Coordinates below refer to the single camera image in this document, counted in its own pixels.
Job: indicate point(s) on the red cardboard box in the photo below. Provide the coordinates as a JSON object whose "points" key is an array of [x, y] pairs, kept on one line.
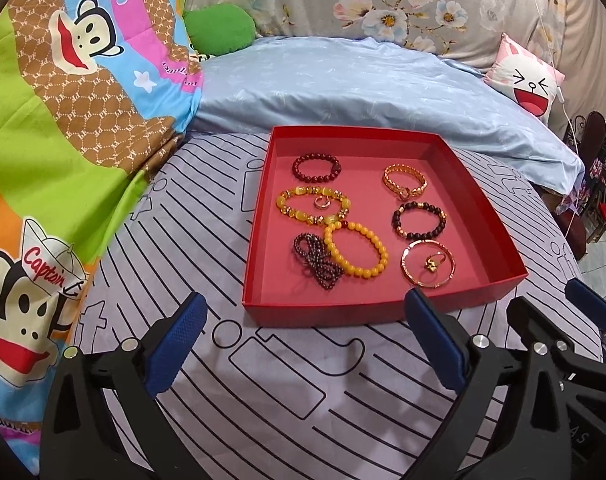
{"points": [[373, 305]]}

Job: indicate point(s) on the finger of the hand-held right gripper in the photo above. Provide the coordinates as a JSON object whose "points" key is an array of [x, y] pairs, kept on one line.
{"points": [[588, 302], [528, 320]]}

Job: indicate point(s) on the light blue blanket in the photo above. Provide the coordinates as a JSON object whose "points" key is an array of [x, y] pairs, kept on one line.
{"points": [[358, 90]]}

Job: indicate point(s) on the thin gold bangle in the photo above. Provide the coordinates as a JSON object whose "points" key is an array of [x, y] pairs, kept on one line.
{"points": [[453, 262]]}

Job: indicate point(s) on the pink cat face pillow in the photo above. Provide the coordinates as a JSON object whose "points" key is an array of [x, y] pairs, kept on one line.
{"points": [[528, 85]]}

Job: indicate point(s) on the beige cloth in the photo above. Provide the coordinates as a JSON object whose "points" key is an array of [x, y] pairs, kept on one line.
{"points": [[583, 35]]}

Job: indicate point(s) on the cartoon monkey printed blanket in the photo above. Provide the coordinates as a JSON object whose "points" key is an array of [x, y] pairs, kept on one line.
{"points": [[58, 135]]}

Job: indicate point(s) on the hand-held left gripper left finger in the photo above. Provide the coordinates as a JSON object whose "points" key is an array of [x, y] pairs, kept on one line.
{"points": [[178, 340]]}

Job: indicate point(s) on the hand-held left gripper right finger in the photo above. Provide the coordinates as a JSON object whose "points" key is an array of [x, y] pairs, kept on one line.
{"points": [[435, 340]]}

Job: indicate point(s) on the dark red chair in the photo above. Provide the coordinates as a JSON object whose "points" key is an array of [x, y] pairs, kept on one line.
{"points": [[594, 132]]}

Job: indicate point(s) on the green pillow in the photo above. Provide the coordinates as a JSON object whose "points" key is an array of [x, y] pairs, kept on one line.
{"points": [[218, 27]]}

